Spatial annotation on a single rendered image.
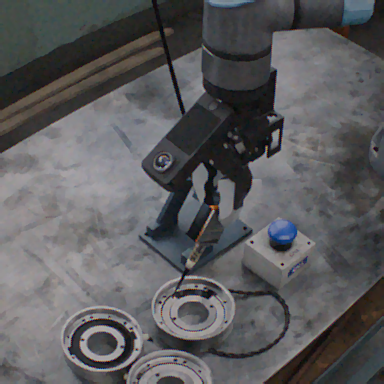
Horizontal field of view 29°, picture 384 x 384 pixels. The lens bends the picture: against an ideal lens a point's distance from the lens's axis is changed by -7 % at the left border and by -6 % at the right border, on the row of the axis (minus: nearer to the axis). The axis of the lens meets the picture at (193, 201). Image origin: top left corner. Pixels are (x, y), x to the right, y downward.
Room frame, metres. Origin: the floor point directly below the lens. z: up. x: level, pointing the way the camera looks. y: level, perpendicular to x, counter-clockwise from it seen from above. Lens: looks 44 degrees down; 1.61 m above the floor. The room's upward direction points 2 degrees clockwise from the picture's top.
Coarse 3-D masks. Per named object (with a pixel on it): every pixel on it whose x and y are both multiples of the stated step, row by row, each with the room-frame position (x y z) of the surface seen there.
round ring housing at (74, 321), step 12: (84, 312) 0.59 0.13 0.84; (96, 312) 0.60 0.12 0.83; (108, 312) 0.60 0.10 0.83; (120, 312) 0.59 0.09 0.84; (72, 324) 0.58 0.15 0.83; (132, 324) 0.58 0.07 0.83; (84, 336) 0.56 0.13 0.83; (96, 336) 0.57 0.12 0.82; (108, 336) 0.57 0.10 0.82; (120, 336) 0.56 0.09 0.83; (84, 348) 0.54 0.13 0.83; (120, 348) 0.54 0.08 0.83; (72, 360) 0.51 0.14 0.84; (108, 360) 0.52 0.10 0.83; (132, 360) 0.52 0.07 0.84; (84, 372) 0.50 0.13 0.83; (96, 372) 0.50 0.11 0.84; (108, 372) 0.50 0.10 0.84; (120, 372) 0.50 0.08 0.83
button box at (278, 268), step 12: (264, 228) 0.75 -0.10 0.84; (252, 240) 0.72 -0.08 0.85; (264, 240) 0.72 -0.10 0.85; (300, 240) 0.72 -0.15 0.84; (252, 252) 0.71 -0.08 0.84; (264, 252) 0.70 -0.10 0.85; (276, 252) 0.70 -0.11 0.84; (288, 252) 0.70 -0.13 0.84; (300, 252) 0.70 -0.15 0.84; (312, 252) 0.72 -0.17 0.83; (252, 264) 0.71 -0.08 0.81; (264, 264) 0.69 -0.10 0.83; (276, 264) 0.68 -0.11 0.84; (288, 264) 0.68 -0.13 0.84; (300, 264) 0.70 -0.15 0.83; (264, 276) 0.69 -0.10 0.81; (276, 276) 0.68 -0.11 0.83; (288, 276) 0.68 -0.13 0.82; (276, 288) 0.67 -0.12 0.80
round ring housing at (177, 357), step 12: (144, 360) 0.52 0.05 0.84; (156, 360) 0.53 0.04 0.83; (168, 360) 0.53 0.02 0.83; (180, 360) 0.53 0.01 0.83; (192, 360) 0.53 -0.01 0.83; (132, 372) 0.50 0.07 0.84; (144, 372) 0.51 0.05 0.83; (168, 372) 0.51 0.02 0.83; (180, 372) 0.51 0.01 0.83; (204, 372) 0.51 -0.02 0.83
